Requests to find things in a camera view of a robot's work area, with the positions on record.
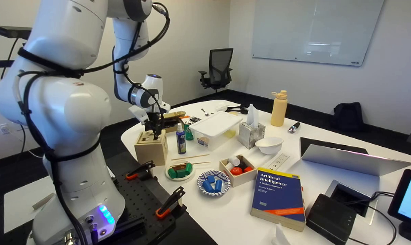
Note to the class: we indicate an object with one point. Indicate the blue patterned paper plate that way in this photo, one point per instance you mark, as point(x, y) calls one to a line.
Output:
point(214, 182)

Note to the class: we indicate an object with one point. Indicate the white remote control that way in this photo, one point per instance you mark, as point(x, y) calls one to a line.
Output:
point(281, 159)

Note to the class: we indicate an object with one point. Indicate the silver laptop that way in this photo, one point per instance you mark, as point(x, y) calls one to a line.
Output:
point(348, 157)

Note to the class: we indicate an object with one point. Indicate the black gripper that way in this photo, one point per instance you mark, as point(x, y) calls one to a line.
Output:
point(154, 122)

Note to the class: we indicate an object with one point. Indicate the black power adapter box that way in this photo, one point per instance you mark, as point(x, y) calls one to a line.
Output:
point(331, 219)

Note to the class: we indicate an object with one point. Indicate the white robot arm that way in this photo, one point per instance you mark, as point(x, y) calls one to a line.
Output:
point(44, 91)

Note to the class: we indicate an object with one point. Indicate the white flat box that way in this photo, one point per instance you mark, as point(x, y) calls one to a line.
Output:
point(216, 124)

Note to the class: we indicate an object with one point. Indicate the white bowl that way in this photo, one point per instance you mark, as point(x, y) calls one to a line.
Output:
point(270, 146)

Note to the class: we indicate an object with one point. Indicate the wooden chopstick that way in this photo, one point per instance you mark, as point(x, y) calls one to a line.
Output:
point(190, 157)
point(194, 162)

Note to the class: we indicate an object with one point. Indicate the black office chair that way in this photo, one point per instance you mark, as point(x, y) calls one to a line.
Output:
point(218, 75)

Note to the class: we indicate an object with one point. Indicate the blue capped plastic bottle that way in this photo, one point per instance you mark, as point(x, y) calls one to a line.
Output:
point(182, 140)

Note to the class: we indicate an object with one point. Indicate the white plate with blocks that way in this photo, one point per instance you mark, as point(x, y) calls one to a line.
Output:
point(180, 171)

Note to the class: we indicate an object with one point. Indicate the small wooden tray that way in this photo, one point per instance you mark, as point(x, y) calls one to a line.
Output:
point(239, 169)

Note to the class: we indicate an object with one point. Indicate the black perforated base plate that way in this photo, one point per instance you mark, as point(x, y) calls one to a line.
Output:
point(139, 225)

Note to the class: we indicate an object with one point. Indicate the beige water bottle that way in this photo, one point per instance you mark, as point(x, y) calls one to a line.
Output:
point(280, 108)

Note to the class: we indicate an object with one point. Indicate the wall whiteboard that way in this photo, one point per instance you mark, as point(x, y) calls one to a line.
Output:
point(322, 31)

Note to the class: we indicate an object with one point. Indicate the wooden shape sorter box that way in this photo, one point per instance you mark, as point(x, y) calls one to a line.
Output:
point(150, 147)

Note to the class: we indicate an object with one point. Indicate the black orange clamp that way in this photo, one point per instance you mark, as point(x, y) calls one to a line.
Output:
point(143, 171)
point(167, 207)

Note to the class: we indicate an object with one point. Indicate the tissue box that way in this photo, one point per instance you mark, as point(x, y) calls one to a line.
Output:
point(252, 129)

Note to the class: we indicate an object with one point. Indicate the tablet with blue screen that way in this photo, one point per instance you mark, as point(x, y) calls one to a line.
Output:
point(401, 204)

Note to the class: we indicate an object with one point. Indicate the blue orange textbook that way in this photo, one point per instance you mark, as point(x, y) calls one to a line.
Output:
point(278, 197)

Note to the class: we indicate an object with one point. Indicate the black backpack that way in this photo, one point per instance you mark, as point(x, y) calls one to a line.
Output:
point(349, 117)

